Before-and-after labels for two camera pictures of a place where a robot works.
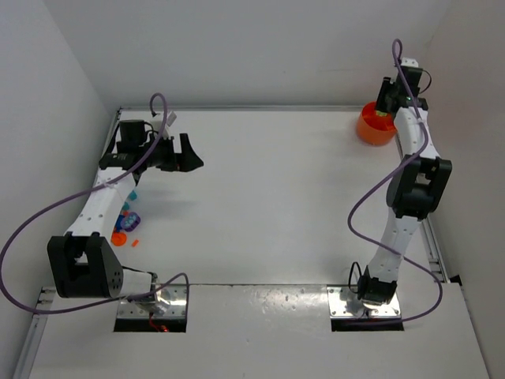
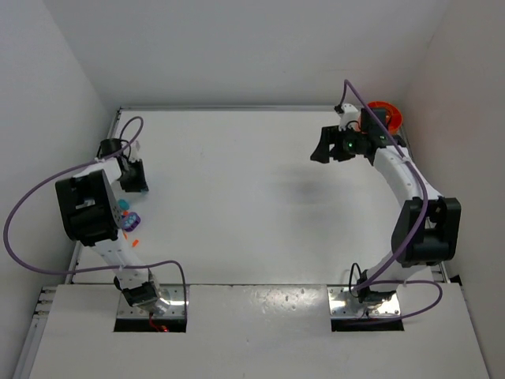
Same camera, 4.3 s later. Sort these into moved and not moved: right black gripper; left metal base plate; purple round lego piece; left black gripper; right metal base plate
Moved: left black gripper; right black gripper
Not moved: purple round lego piece; left metal base plate; right metal base plate
